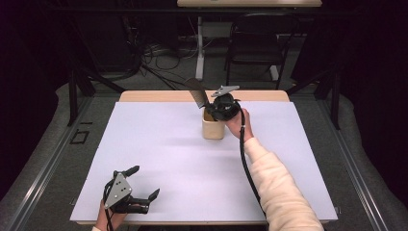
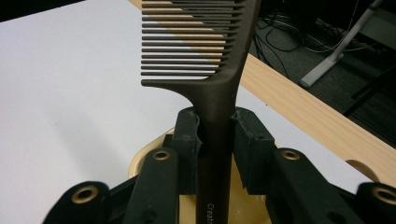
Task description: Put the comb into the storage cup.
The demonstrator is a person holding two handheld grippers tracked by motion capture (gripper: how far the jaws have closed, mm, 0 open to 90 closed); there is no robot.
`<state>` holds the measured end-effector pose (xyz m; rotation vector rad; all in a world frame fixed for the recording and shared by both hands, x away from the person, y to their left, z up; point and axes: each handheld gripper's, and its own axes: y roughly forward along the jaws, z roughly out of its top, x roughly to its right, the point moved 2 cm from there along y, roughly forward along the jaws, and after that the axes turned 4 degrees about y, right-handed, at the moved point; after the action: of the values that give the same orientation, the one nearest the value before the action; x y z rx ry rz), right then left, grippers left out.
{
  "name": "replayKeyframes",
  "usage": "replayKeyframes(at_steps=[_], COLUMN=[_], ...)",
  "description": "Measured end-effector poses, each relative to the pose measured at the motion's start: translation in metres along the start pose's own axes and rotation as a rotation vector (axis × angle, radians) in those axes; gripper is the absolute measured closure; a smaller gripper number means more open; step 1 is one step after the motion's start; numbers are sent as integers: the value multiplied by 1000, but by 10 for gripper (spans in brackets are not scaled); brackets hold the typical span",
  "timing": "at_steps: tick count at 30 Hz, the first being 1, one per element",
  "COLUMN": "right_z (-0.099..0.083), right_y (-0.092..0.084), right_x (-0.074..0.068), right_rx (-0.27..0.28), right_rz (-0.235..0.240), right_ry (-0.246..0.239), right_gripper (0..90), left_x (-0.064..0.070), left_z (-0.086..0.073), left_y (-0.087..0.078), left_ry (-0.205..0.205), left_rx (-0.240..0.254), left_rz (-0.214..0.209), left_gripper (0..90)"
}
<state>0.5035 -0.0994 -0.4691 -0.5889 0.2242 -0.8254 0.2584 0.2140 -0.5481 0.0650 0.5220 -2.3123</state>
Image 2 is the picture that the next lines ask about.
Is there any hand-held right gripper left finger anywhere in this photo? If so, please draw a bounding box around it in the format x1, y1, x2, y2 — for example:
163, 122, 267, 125
122, 106, 202, 224

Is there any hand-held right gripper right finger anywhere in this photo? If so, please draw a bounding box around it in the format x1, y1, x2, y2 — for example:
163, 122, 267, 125
232, 106, 365, 224

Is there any black wide-tooth comb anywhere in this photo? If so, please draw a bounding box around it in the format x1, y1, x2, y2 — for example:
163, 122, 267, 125
140, 0, 262, 224

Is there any grey metal stand leg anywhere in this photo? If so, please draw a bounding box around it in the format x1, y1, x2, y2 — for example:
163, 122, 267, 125
299, 0, 385, 89

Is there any white table mat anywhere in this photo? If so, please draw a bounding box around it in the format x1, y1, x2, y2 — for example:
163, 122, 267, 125
0, 0, 372, 224

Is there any bundle of floor cables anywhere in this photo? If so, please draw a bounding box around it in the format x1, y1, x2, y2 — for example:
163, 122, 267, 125
252, 10, 370, 79

